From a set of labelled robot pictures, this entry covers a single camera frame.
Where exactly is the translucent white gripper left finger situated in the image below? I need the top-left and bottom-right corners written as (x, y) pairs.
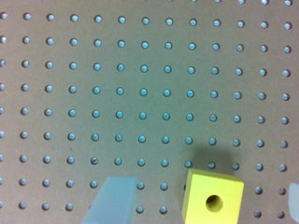
top-left (81, 176), bottom-right (136, 224)

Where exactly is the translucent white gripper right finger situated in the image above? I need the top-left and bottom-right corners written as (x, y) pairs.
top-left (288, 183), bottom-right (299, 223)

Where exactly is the yellow block with hole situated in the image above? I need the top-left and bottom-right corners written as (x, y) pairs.
top-left (182, 168), bottom-right (244, 224)

